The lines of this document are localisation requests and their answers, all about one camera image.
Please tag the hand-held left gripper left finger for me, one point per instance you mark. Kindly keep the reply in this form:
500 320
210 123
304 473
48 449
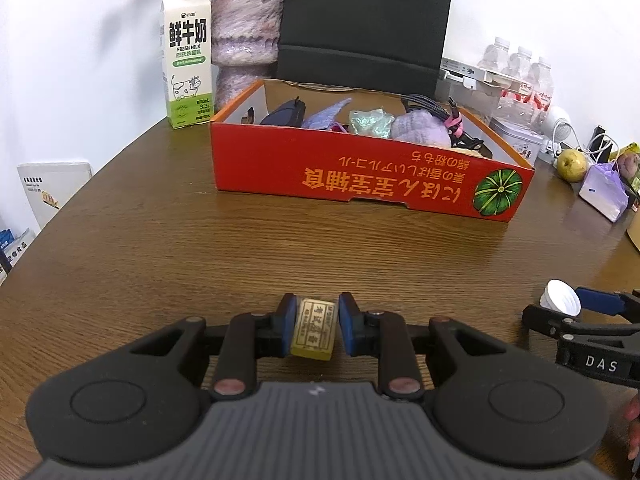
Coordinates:
285 327

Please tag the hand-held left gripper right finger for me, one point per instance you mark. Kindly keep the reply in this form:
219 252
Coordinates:
348 325

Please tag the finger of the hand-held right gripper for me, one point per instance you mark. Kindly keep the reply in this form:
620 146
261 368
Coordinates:
547 319
600 301

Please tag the white pleated paper cup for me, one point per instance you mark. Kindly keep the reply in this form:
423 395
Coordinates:
562 297

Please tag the yellow eraser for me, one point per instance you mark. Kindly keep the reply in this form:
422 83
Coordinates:
312 330

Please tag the red cardboard box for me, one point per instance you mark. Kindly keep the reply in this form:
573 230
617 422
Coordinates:
350 170

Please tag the iridescent plastic bag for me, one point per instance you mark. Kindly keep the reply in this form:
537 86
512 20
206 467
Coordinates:
370 122

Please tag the purple fluffy cloth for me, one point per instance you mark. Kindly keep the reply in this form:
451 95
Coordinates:
420 127

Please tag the navy zip pouch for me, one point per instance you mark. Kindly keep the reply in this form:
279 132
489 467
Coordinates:
285 112

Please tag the person's right hand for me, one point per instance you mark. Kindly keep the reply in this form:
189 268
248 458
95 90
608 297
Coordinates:
635 430

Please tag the purple tissue pack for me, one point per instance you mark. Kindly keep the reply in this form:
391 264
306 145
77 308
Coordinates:
602 192

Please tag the green apple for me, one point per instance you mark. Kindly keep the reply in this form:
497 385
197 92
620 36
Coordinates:
572 165

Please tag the dark snack packet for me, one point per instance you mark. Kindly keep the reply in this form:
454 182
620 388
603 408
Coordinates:
627 161

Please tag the white tin box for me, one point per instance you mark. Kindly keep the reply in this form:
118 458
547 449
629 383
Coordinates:
520 137

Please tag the clear water bottle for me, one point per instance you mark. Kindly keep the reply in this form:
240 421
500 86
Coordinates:
519 67
494 55
540 85

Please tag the white flat box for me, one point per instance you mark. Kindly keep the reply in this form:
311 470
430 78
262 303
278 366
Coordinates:
505 76
460 70

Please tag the clear plastic food container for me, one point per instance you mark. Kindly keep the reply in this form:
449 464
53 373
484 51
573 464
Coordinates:
452 92

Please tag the white printed bag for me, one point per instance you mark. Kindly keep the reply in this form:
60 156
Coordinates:
25 247

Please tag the green and white milk carton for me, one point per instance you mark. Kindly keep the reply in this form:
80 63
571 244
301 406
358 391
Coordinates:
187 60

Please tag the blue and white bag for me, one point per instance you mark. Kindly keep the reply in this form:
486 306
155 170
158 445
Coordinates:
6 250

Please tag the mottled purple vase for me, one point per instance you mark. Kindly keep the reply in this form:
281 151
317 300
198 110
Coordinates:
245 35

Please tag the black paper bag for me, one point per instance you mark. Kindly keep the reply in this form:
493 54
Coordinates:
360 20

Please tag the white wall panel box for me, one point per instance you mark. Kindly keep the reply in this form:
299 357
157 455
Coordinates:
55 185

